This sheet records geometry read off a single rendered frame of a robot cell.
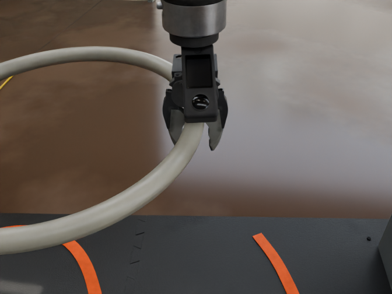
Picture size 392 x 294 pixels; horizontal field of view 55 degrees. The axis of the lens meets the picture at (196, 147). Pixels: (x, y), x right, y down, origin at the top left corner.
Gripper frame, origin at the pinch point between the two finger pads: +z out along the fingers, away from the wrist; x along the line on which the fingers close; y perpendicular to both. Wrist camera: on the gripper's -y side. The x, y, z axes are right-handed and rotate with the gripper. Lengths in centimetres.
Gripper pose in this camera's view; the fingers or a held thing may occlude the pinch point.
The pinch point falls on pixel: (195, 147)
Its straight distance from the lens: 65.0
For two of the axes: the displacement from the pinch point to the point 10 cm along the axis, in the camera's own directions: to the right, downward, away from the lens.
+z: 0.2, 7.8, 6.3
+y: 0.1, -6.3, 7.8
